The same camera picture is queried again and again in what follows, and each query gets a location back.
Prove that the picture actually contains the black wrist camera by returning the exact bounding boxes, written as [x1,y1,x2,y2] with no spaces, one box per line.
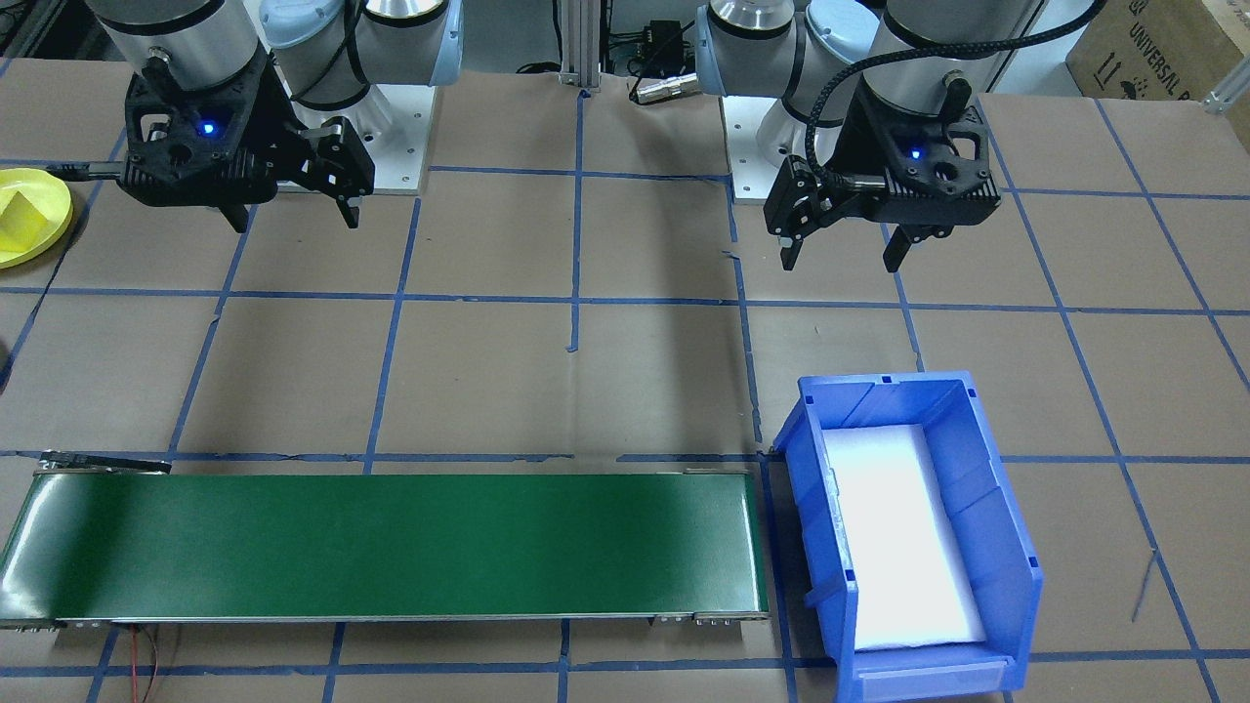
[121,161,286,209]
[846,174,1004,228]

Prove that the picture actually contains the yellow foam cube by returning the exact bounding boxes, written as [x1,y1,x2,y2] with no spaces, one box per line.
[0,187,58,251]

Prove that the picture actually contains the thin black wire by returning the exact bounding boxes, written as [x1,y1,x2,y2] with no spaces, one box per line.
[122,625,157,703]

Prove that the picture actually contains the yellow plastic plate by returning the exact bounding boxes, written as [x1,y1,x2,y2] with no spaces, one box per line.
[0,168,75,269]

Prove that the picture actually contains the silver cable connector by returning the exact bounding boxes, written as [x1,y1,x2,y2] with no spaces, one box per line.
[630,76,706,104]

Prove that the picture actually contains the thin red wire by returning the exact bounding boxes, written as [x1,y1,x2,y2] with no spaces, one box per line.
[135,625,163,703]

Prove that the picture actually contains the brown cardboard box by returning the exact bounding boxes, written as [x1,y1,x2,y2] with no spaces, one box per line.
[1064,0,1250,154]

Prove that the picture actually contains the blue plastic storage bin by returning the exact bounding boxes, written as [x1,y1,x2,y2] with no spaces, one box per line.
[771,371,1044,703]

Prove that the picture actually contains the metal bar frame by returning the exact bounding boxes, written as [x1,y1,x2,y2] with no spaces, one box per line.
[555,0,606,91]

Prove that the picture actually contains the black corrugated camera cable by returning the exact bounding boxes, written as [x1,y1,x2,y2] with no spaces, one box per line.
[809,0,1111,188]

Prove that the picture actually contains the green belt conveyor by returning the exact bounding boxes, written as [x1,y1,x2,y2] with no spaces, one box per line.
[0,451,772,631]

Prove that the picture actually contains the white foam pad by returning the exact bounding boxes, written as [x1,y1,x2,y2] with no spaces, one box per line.
[820,423,987,652]

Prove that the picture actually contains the black power supply box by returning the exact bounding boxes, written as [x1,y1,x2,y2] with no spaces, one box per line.
[640,20,696,71]

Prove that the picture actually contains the white square base plate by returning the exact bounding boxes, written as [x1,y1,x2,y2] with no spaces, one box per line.
[721,93,865,205]
[288,83,438,194]

